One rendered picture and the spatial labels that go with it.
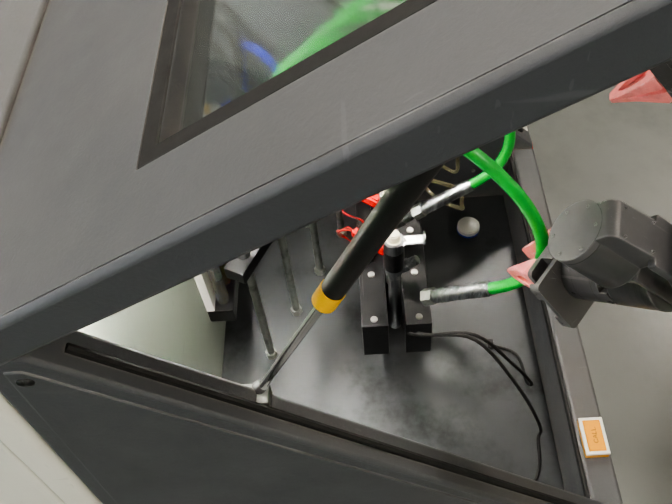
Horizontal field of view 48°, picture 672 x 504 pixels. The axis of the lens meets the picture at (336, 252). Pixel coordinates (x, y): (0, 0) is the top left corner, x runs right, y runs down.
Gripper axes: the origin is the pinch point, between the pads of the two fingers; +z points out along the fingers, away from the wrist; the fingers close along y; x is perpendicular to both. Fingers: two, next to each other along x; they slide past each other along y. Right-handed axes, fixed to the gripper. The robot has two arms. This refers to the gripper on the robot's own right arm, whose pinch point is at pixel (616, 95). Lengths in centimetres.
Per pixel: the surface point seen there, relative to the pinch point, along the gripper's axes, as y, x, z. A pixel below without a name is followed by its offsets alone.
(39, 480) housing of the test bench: 35, 62, 36
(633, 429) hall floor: -110, -15, 63
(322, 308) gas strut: 33, 53, 1
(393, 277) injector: 4.0, 20.9, 30.5
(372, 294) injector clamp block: 1.6, 20.0, 37.4
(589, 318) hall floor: -101, -47, 72
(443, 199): 4.7, 10.6, 23.0
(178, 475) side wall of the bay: 26, 59, 27
